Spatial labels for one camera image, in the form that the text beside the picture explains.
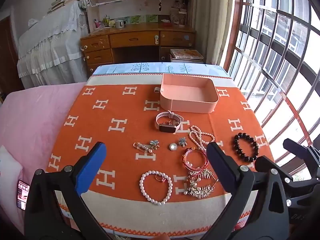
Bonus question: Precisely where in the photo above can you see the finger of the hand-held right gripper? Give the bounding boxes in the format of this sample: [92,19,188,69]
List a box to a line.
[254,156,320,193]
[283,138,320,172]

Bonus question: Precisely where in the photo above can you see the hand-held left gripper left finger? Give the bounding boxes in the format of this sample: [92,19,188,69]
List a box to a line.
[24,142,110,240]

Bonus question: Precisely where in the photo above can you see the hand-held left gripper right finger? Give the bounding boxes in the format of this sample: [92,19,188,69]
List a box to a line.
[200,142,290,240]

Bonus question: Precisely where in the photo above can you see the black bead bracelet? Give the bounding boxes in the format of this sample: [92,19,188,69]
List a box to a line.
[234,132,259,163]

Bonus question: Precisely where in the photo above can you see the red bangle bracelet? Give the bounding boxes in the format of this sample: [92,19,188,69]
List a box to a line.
[182,147,209,172]

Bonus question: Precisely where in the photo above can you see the rhinestone hair comb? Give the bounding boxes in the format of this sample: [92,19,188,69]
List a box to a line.
[184,167,219,199]

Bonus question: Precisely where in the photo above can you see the white pearl necklace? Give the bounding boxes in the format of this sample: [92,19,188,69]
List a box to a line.
[188,125,215,153]

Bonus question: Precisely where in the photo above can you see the white pearl bracelet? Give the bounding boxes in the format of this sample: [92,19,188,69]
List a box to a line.
[139,170,173,205]

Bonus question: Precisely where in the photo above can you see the gold pearl brooch pin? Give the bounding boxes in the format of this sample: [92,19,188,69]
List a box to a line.
[132,142,154,155]

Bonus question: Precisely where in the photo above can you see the pink band smartwatch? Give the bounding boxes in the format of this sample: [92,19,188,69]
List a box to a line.
[155,110,185,132]

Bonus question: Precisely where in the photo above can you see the pink jewelry tray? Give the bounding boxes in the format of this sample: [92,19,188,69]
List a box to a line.
[154,73,219,114]

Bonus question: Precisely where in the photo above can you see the orange patterned blanket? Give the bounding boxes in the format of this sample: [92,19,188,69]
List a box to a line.
[46,74,275,238]

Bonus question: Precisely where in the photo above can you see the smartphone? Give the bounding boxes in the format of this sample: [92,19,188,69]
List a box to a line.
[16,179,30,210]

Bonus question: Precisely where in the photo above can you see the pink bedspread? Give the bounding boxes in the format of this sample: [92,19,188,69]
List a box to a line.
[0,81,88,233]

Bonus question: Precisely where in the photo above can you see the white pillow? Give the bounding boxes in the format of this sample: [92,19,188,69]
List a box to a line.
[0,145,23,200]

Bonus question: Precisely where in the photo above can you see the window grille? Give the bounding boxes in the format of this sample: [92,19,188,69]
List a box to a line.
[225,0,320,180]

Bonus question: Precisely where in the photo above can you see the white lace cover cloth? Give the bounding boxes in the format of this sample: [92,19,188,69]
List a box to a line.
[16,0,89,89]

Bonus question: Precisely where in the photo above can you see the wooden desk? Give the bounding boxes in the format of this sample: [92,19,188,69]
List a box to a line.
[80,22,197,77]

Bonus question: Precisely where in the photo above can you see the beige curtain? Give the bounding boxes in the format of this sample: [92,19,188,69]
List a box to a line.
[194,0,237,65]

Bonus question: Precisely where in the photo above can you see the floral container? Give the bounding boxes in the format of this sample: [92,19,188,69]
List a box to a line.
[170,7,188,25]

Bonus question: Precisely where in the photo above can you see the pile of books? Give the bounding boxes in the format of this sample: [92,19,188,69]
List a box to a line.
[47,0,85,14]

